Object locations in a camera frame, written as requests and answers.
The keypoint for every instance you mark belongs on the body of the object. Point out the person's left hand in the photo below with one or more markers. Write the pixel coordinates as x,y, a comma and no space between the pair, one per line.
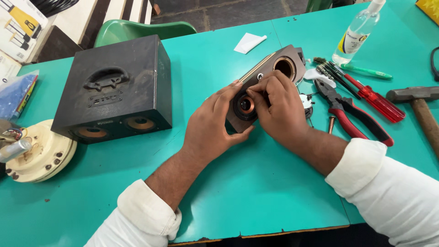
205,130

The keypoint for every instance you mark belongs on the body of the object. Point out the person's right hand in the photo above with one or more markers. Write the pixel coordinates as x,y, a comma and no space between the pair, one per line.
284,113

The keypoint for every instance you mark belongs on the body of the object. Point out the brown wooden speaker box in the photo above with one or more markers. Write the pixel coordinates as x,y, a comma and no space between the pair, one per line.
274,60

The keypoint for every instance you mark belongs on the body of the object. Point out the small round speaker driver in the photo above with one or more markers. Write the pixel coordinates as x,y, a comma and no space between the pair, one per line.
306,103

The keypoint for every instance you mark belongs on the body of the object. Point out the copper nail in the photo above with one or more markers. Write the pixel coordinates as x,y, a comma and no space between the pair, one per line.
331,124

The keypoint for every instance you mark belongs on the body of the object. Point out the white tissue piece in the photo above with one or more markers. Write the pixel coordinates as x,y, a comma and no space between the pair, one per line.
313,73

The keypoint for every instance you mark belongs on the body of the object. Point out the red black pliers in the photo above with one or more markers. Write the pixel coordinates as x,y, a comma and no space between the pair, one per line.
346,118

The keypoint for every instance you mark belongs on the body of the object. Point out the black tweezers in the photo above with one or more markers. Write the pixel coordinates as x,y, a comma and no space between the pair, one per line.
338,79

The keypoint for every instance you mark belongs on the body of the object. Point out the white folded paper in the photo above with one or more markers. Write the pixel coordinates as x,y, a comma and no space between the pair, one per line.
247,43

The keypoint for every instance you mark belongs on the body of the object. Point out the green toothbrush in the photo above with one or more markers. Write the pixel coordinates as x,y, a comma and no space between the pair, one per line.
367,71

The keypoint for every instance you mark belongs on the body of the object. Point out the black speaker box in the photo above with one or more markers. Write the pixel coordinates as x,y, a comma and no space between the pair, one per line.
116,85

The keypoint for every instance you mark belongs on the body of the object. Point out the clear spray bottle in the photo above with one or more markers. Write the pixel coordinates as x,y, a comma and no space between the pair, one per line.
355,36

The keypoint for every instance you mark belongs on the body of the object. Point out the green plastic chair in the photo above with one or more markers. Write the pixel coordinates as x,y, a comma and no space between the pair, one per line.
137,31

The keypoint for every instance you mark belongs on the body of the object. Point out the stack of wooden boards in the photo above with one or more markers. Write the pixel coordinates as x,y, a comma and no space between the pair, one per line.
89,20

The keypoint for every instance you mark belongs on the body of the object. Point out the cream fan motor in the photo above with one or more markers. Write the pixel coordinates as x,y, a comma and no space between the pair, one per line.
44,157

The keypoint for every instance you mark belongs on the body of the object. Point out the yellow box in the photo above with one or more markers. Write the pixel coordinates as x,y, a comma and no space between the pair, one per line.
428,9

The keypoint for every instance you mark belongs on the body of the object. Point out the silver cylinder capacitor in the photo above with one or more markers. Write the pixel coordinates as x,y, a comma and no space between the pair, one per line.
15,150

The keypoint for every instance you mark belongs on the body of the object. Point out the blue plastic packet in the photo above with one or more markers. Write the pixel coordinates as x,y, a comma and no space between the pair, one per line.
15,94

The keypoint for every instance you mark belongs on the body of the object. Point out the white printed booklet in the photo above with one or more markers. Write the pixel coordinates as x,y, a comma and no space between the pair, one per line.
7,67

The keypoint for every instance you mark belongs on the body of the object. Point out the printed cardboard box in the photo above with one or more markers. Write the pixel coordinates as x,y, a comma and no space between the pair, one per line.
19,27

